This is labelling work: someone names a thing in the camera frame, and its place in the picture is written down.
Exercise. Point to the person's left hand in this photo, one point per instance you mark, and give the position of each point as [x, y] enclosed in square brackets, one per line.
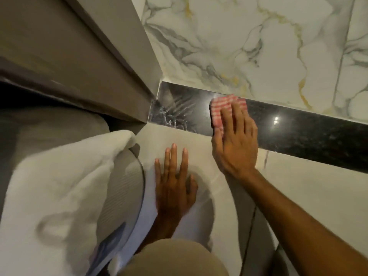
[172, 195]

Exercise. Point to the person's right hand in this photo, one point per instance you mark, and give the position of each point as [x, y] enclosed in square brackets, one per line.
[237, 149]

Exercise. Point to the person's right thumb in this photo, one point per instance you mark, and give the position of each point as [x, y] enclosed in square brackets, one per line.
[217, 140]

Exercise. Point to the person's right middle finger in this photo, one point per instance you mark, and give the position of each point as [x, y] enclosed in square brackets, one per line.
[238, 114]

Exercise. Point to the person's right little finger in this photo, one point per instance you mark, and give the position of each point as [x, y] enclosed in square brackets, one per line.
[254, 129]

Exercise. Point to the person's left middle finger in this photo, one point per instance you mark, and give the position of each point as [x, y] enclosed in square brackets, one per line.
[173, 160]

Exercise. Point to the person's left little finger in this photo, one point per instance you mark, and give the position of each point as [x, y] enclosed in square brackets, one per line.
[157, 171]

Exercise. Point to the person's left thumb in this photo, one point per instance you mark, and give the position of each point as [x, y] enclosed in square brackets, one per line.
[192, 185]

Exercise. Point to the red white checked cloth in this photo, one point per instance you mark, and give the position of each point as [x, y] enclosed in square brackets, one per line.
[222, 103]

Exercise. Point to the person's left forearm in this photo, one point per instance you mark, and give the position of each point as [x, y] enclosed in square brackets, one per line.
[161, 231]

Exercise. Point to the person's right forearm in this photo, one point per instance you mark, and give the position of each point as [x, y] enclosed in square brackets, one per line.
[293, 224]

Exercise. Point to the white sheet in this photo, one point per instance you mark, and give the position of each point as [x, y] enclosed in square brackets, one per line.
[198, 221]

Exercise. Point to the grey ribbed cushion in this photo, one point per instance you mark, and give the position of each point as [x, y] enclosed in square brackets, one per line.
[120, 195]

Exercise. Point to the black granite skirting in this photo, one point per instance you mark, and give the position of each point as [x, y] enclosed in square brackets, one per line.
[302, 137]

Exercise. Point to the person's beige trousers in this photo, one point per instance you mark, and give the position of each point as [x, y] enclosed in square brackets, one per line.
[175, 260]

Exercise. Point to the white towel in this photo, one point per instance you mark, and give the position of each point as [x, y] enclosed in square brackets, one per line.
[57, 183]

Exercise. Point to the brown wooden door frame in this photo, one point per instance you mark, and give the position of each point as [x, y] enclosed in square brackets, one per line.
[72, 54]

